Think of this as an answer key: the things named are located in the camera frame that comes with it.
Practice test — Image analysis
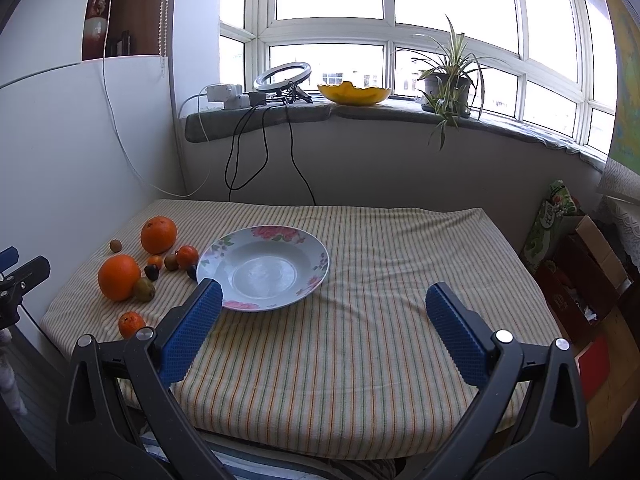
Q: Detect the large orange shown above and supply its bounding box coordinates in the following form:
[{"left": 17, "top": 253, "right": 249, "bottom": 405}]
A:
[
  {"left": 140, "top": 216, "right": 177, "bottom": 255},
  {"left": 98, "top": 254, "right": 141, "bottom": 302}
]

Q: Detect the green brown plum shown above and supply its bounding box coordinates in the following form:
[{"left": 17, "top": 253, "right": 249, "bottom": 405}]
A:
[{"left": 134, "top": 278, "right": 156, "bottom": 302}]

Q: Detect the dark plum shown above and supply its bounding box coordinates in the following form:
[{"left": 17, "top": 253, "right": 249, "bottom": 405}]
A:
[
  {"left": 144, "top": 264, "right": 160, "bottom": 282},
  {"left": 186, "top": 264, "right": 198, "bottom": 281}
]

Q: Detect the small orange kumquat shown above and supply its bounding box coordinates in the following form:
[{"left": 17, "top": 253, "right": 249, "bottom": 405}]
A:
[{"left": 146, "top": 256, "right": 164, "bottom": 271}]

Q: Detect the cardboard box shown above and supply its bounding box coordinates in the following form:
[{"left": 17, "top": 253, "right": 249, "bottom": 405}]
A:
[{"left": 534, "top": 214, "right": 629, "bottom": 347}]

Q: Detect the brown kiwi fruit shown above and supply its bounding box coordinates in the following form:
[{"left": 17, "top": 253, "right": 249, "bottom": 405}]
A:
[{"left": 164, "top": 254, "right": 179, "bottom": 272}]

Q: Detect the stemmed mandarin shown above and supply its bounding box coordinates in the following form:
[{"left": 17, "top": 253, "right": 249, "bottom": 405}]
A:
[{"left": 176, "top": 245, "right": 200, "bottom": 270}]

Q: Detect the striped table cloth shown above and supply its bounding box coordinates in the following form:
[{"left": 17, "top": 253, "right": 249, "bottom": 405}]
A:
[{"left": 39, "top": 198, "right": 564, "bottom": 461}]

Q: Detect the green snack bag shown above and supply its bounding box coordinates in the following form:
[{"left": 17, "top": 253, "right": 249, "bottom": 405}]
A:
[{"left": 520, "top": 180, "right": 584, "bottom": 275}]

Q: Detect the floral white plate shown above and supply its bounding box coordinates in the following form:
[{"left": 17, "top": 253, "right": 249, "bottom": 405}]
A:
[{"left": 195, "top": 224, "right": 330, "bottom": 312}]

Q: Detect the grey windowsill mat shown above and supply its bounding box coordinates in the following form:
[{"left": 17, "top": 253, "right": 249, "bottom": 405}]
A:
[{"left": 183, "top": 102, "right": 606, "bottom": 172}]

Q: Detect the red white vase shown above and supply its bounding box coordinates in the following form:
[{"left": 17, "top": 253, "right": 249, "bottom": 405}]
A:
[{"left": 82, "top": 0, "right": 110, "bottom": 61}]

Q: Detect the white power strip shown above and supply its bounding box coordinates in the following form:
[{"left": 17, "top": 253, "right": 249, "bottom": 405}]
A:
[{"left": 206, "top": 84, "right": 250, "bottom": 110}]

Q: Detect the potted spider plant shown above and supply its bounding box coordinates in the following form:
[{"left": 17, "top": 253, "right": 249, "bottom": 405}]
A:
[{"left": 411, "top": 15, "right": 486, "bottom": 150}]

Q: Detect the yellow bowl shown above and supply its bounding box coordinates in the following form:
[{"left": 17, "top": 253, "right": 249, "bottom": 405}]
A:
[{"left": 318, "top": 81, "right": 390, "bottom": 106}]

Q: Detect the white cable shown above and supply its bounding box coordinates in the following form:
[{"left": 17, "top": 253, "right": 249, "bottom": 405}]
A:
[{"left": 101, "top": 0, "right": 222, "bottom": 200}]

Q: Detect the ring light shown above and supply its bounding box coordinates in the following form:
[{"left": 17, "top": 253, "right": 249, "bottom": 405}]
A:
[{"left": 253, "top": 62, "right": 312, "bottom": 104}]

